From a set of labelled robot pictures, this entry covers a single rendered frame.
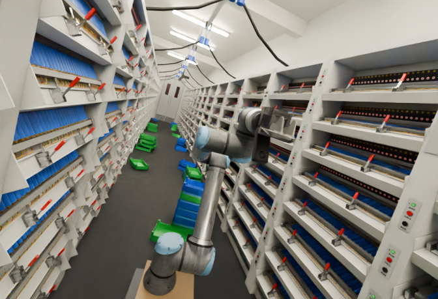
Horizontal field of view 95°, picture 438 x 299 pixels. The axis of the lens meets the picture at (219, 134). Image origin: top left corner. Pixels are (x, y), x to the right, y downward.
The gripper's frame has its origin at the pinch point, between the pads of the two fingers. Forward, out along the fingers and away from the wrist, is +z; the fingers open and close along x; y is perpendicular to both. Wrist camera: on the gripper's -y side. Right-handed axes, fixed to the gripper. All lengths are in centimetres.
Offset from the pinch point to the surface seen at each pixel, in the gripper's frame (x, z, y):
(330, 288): 62, -28, -65
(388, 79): 76, -55, 43
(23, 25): -57, 0, 7
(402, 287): 66, -7, -41
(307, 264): 60, -43, -66
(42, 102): -55, -3, -6
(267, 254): 55, -73, -86
